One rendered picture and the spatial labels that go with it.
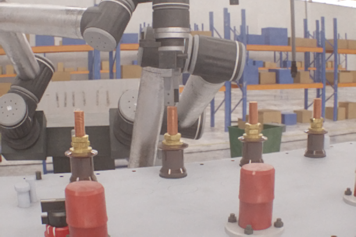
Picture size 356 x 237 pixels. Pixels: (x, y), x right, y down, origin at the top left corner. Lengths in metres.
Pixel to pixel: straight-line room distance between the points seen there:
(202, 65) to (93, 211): 0.85
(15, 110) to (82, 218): 1.56
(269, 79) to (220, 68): 9.22
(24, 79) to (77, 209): 1.66
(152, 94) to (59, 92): 4.49
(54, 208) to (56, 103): 5.11
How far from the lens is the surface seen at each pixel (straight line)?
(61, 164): 3.18
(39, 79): 2.29
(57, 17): 1.22
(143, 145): 1.48
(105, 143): 2.64
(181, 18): 1.13
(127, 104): 2.14
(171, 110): 1.16
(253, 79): 10.28
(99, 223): 0.67
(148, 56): 1.38
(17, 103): 2.19
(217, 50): 1.40
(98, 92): 5.91
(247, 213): 0.78
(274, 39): 10.59
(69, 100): 5.88
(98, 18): 1.14
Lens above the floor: 1.70
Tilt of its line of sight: 6 degrees down
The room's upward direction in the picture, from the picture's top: 1 degrees counter-clockwise
